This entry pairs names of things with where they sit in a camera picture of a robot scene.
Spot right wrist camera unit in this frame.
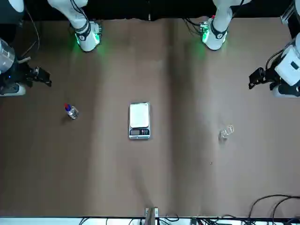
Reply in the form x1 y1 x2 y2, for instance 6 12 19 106
0 81 26 97

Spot black left base cables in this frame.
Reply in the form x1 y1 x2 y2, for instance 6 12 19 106
183 18 203 34

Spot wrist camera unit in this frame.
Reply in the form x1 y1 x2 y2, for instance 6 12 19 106
271 83 300 99
0 81 26 97

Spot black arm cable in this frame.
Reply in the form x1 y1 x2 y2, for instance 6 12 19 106
265 44 289 71
18 4 40 62

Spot clear glass bottle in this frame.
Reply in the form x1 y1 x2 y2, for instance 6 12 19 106
219 124 235 142

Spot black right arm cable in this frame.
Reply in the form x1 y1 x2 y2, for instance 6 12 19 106
18 4 40 62

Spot silver electronic balance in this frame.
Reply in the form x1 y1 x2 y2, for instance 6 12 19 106
128 101 150 141

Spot blue-capped dropper bottle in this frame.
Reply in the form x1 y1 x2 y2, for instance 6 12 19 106
64 105 79 120

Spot silver aluminium post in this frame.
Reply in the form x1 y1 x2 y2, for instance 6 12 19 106
144 207 159 225

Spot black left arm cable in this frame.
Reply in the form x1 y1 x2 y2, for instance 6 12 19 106
265 44 289 71

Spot left wrist camera unit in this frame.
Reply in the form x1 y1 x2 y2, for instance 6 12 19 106
271 83 300 99

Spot silver aluminium frame profile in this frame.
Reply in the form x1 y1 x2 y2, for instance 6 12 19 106
280 0 296 24

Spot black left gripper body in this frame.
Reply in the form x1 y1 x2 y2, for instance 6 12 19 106
264 67 282 91

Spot black looped table cable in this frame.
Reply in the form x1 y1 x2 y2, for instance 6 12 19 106
247 194 300 218

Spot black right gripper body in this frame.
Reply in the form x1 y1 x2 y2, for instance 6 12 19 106
12 62 32 84

